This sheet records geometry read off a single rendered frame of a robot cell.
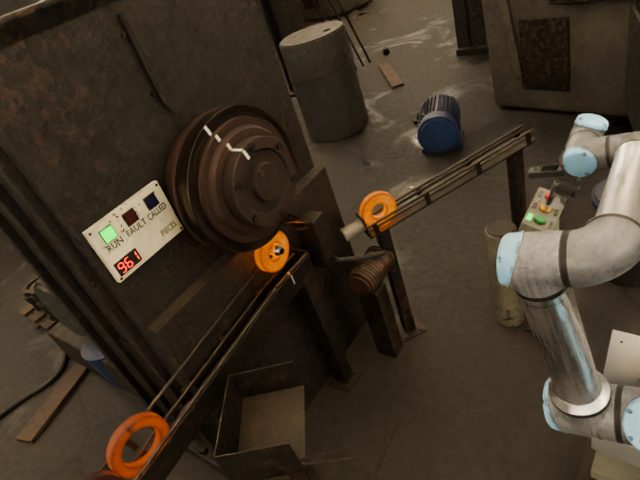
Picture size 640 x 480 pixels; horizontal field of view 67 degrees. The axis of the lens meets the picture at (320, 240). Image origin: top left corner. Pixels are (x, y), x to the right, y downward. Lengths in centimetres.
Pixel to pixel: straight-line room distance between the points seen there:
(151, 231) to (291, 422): 69
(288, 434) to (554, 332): 76
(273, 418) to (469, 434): 84
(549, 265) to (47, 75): 123
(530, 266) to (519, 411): 112
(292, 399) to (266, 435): 13
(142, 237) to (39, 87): 47
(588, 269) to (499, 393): 118
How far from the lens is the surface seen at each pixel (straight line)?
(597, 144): 157
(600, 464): 188
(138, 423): 154
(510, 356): 226
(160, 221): 154
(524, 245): 107
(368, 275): 195
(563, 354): 129
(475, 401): 213
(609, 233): 107
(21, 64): 139
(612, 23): 367
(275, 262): 174
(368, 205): 192
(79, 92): 144
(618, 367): 175
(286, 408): 152
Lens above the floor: 176
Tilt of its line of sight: 34 degrees down
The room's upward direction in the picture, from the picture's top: 21 degrees counter-clockwise
